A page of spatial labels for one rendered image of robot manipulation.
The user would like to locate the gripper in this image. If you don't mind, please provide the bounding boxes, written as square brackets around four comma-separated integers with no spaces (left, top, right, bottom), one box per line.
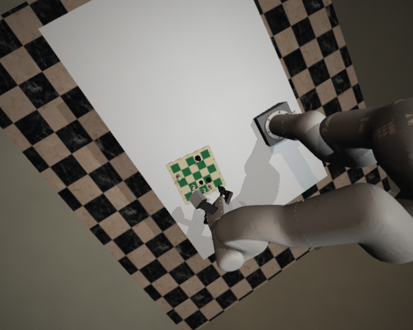
[204,186,233,230]

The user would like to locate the green and cream chessboard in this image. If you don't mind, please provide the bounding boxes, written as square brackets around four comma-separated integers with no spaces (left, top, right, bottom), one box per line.
[166,145,226,205]

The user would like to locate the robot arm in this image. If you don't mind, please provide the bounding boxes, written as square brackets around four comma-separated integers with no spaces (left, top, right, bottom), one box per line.
[211,97,413,272]

